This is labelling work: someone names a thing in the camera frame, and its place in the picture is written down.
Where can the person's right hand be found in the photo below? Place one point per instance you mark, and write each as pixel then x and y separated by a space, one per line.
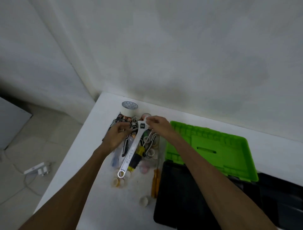
pixel 162 126

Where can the person's left hand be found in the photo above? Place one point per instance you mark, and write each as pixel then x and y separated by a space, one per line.
pixel 116 137

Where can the silver adjustable wrench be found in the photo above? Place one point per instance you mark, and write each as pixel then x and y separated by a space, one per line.
pixel 130 154

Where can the white masking tape roll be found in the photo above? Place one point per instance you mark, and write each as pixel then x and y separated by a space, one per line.
pixel 127 113

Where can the pile of small tape rolls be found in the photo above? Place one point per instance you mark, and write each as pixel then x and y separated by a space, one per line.
pixel 150 152

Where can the yellow black screwdriver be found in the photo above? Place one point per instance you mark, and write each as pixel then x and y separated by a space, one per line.
pixel 136 161

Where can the black toolbox with green lid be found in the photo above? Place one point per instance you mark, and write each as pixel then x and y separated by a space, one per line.
pixel 232 151

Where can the person's left forearm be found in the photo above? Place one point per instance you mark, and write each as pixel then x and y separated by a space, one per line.
pixel 71 194

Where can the person's right forearm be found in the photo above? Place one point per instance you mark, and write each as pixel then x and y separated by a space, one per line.
pixel 213 180

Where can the black toolbox tray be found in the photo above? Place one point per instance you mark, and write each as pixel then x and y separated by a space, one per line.
pixel 281 201

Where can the white plug adapter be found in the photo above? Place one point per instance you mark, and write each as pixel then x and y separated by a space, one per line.
pixel 45 169

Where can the white power strip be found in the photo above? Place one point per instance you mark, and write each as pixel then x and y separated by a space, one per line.
pixel 33 168

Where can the grey cabinet panel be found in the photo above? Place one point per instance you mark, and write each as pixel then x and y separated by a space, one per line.
pixel 11 123

